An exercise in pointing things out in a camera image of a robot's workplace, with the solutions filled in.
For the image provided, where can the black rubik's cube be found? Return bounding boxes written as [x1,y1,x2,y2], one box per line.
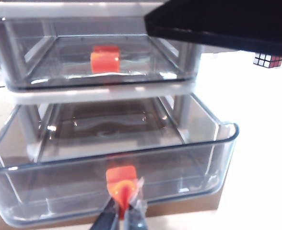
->
[253,52,282,69]

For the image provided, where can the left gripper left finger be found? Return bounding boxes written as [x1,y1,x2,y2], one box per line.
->
[89,199,120,230]

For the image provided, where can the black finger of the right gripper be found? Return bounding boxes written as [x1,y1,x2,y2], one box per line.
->
[143,0,282,59]

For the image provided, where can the clear grey drawer red handle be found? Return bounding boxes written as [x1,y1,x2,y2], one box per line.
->
[0,16,203,92]
[0,95,240,229]

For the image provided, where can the white plastic drawer cabinet frame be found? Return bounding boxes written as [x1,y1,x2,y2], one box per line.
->
[0,0,205,154]

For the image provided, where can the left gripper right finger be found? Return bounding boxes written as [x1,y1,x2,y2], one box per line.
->
[123,177,148,230]

